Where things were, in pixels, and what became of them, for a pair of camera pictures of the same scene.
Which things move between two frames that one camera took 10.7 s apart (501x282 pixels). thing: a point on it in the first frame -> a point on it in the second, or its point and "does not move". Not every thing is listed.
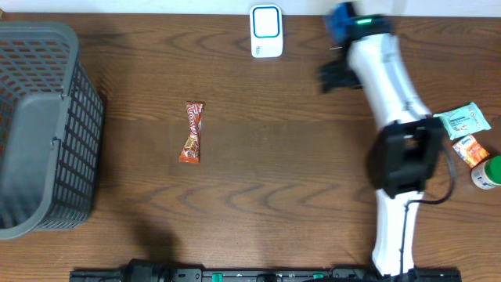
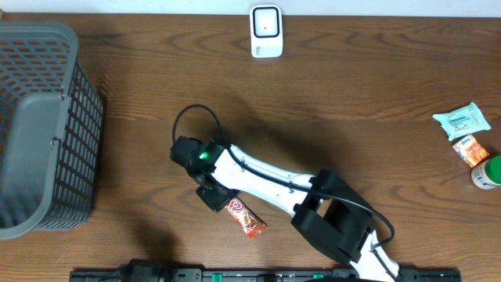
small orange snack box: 470,151 does not move
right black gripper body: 339,71 -> 214,197
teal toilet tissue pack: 462,121 does not move
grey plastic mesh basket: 51,118 does not move
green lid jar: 486,175 does not move
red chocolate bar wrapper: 190,153 -> 250,224
